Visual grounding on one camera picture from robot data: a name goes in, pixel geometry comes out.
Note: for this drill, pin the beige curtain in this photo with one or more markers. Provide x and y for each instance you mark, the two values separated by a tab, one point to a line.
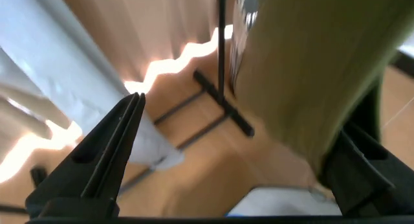
145	23

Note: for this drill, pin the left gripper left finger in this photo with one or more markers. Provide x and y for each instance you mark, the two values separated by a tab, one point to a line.
97	156

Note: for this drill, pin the black clothes rack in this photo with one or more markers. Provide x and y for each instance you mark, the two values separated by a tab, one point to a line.
222	39

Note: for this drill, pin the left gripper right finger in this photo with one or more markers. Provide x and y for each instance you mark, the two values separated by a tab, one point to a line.
365	182

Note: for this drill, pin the green garment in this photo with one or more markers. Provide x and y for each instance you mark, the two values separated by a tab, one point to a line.
307	72

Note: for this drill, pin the pale grey shorts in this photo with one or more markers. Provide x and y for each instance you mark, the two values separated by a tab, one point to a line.
64	62

